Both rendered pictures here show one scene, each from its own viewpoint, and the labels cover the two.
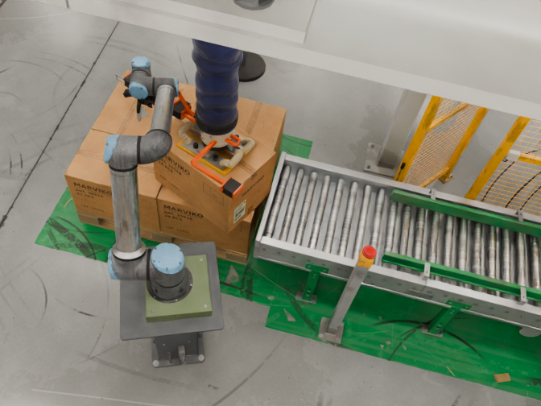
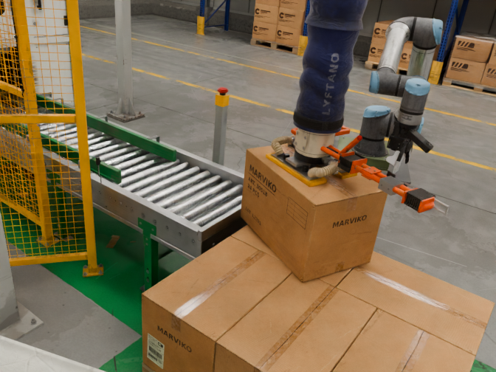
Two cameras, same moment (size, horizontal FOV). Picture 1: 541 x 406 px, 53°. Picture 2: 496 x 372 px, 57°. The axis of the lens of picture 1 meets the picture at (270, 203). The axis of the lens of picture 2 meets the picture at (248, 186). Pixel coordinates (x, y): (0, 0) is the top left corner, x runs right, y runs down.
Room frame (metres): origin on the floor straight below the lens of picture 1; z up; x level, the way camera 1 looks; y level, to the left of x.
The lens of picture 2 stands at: (3.89, 1.03, 1.84)
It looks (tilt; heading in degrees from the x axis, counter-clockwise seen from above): 27 degrees down; 207
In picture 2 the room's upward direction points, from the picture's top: 6 degrees clockwise
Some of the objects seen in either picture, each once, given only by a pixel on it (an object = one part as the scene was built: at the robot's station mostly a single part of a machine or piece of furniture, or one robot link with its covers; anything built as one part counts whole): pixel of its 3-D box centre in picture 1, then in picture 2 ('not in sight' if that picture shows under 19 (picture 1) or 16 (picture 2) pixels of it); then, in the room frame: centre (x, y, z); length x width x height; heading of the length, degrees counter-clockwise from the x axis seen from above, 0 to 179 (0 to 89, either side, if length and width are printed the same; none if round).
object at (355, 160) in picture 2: (180, 109); (352, 162); (2.08, 0.57, 1.08); 0.10 x 0.08 x 0.06; 153
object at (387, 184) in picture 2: not in sight; (390, 185); (2.18, 0.77, 1.08); 0.07 x 0.07 x 0.04; 63
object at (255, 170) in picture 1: (212, 166); (307, 204); (1.98, 0.37, 0.76); 0.60 x 0.40 x 0.40; 58
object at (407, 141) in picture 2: (146, 94); (402, 136); (2.01, 0.74, 1.22); 0.09 x 0.08 x 0.12; 83
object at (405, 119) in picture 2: not in sight; (409, 117); (2.02, 0.74, 1.31); 0.10 x 0.09 x 0.05; 173
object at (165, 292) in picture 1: (169, 277); (370, 142); (1.17, 0.43, 0.86); 0.19 x 0.19 x 0.10
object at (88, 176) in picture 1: (183, 158); (317, 332); (2.33, 0.64, 0.34); 1.20 x 1.00 x 0.40; 84
